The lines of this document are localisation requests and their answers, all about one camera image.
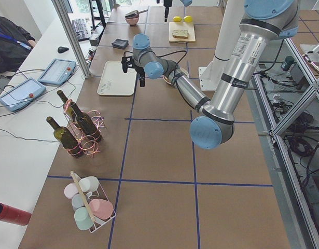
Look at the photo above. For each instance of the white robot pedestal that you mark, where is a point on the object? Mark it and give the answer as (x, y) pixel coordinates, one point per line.
(209, 76)

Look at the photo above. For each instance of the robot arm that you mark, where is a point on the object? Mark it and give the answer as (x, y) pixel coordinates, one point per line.
(262, 22)
(185, 3)

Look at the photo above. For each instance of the front green wine bottle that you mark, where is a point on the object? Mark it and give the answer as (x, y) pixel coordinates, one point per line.
(65, 137)

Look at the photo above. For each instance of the left yellow lemon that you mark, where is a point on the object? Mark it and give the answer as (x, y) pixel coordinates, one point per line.
(177, 18)

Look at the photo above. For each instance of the white cup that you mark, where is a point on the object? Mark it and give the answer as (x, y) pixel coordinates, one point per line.
(89, 184)

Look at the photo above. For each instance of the yellow lemon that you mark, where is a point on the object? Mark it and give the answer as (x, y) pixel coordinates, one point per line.
(188, 19)
(177, 18)

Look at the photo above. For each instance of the blue tablet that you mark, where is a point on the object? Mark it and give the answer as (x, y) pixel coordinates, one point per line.
(58, 72)
(22, 95)

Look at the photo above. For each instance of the back green wine bottle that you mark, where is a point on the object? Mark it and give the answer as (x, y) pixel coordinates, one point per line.
(64, 102)

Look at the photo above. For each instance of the far blue tablet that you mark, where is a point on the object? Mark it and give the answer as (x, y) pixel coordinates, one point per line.
(58, 72)

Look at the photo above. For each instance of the pink bowl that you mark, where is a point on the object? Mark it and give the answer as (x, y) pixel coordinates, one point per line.
(132, 22)

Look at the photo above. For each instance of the cream bear tray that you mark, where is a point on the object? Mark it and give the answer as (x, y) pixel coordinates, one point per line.
(115, 82)

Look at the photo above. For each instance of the steel scoop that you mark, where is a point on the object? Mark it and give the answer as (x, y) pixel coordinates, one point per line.
(134, 14)

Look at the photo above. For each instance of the person in black jacket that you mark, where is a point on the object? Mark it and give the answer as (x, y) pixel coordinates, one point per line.
(16, 43)

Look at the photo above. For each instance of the green wine bottle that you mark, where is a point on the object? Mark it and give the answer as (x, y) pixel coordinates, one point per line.
(86, 123)
(65, 137)
(64, 102)

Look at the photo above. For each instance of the white plate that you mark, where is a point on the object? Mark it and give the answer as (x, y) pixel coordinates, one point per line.
(182, 69)

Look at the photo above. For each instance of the grey folded cloth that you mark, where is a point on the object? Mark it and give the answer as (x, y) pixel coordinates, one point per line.
(120, 43)

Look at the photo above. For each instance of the mint green cup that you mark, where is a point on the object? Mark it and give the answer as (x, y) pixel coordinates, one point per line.
(82, 219)

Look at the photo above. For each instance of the aluminium side frame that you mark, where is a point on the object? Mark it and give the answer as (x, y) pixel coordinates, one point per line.
(285, 102)

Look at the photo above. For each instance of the copper wire bottle rack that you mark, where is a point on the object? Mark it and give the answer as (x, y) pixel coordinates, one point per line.
(89, 146)

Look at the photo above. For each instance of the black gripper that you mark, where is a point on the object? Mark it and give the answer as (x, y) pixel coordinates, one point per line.
(140, 70)
(166, 3)

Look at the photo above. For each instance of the near blue tablet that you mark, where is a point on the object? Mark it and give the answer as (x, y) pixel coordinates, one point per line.
(22, 95)

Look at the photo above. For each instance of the right yellow lemon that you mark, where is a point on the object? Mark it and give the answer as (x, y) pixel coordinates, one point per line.
(188, 19)

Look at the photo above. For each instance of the wooden rack handle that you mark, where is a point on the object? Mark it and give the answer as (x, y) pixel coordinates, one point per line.
(87, 206)

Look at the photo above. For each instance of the middle green wine bottle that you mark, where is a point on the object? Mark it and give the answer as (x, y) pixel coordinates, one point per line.
(86, 123)

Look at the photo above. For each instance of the black keyboard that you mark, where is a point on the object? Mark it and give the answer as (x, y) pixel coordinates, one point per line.
(81, 29)

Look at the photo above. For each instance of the wooden cutting board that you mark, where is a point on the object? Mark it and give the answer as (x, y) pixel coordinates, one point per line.
(182, 26)

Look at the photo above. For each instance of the aluminium frame post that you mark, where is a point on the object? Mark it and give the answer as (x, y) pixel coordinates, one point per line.
(71, 36)

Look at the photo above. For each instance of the lilac cup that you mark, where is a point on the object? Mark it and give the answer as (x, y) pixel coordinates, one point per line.
(70, 190)

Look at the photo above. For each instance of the red cylinder bottle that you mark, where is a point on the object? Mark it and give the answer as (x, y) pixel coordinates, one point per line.
(13, 215)

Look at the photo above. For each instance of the pink cup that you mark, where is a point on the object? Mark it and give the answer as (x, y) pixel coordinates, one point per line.
(101, 208)

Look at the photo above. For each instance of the black computer mouse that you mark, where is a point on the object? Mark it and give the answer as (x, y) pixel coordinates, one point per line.
(62, 49)

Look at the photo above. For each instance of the white wire cup rack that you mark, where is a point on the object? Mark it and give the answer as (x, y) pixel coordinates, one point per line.
(98, 194)

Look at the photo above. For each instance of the grey-blue cup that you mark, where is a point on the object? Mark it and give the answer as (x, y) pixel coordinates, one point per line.
(77, 202)

